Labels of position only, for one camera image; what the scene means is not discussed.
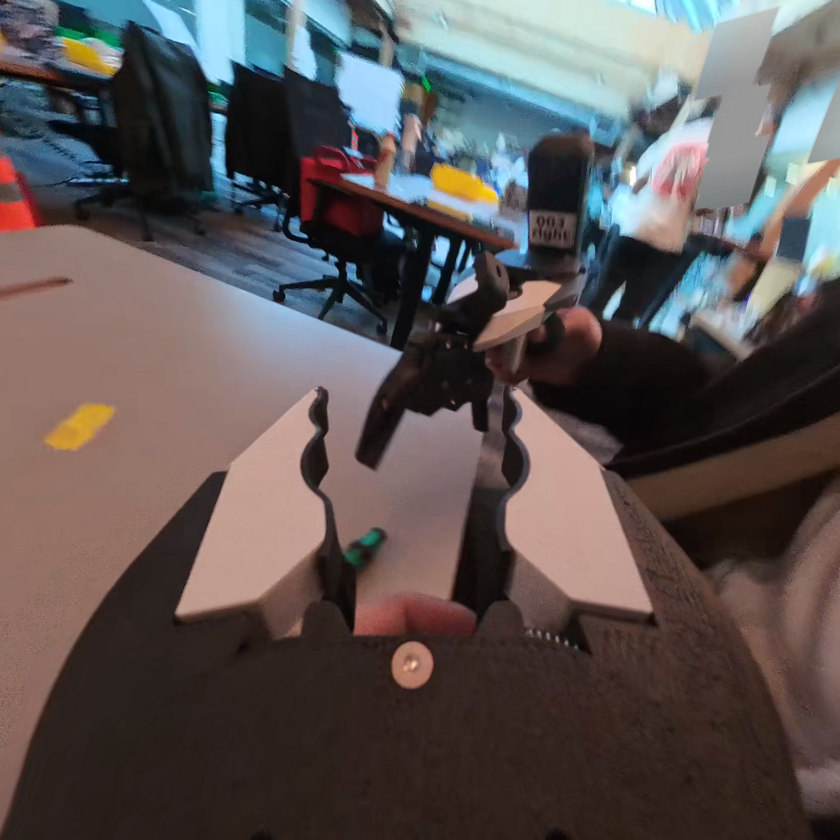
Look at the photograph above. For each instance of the black office chair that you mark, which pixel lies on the black office chair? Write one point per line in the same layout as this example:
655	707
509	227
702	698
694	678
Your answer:
164	124
282	124
341	262

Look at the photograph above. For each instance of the striped traffic cone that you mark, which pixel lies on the striped traffic cone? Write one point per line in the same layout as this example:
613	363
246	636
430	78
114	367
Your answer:
14	197

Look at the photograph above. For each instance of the person's right hand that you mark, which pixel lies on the person's right hand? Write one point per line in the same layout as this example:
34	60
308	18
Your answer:
574	348

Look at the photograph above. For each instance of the black curved plastic part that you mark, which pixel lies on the black curved plastic part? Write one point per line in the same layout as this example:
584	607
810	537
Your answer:
485	289

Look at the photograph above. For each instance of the person's right forearm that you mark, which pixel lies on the person's right forearm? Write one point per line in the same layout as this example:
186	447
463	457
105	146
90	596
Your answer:
630	387

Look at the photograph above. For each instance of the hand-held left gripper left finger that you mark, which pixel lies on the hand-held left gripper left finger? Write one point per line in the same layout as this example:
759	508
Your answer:
256	538

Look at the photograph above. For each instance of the black plastic bracket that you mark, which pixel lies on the black plastic bracket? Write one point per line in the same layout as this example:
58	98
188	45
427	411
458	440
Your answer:
426	374

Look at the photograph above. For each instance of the grey desk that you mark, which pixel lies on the grey desk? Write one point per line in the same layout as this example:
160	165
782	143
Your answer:
131	328

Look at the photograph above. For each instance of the red bag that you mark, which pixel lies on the red bag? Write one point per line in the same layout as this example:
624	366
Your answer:
338	197

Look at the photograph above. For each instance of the yellow tape strip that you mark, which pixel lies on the yellow tape strip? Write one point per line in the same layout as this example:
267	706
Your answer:
79	426

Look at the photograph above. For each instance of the yellow plastic bin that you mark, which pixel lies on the yellow plastic bin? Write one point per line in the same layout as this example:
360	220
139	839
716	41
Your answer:
463	182

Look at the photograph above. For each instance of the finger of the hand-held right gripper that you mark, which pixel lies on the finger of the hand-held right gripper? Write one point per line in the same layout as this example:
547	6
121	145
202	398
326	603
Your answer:
463	292
518	315

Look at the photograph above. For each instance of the person's left hand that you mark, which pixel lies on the person's left hand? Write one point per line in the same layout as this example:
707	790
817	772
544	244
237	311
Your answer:
413	617

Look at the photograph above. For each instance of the person's white shirt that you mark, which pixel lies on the person's white shirt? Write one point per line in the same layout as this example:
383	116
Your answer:
794	643

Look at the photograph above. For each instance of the wooden table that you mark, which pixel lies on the wooden table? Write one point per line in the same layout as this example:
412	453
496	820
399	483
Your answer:
420	210

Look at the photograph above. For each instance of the whiteboard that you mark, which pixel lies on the whiteboard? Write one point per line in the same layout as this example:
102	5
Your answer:
369	92

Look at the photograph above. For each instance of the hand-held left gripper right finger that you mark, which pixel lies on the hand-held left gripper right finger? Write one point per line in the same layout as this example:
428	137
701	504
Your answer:
571	538

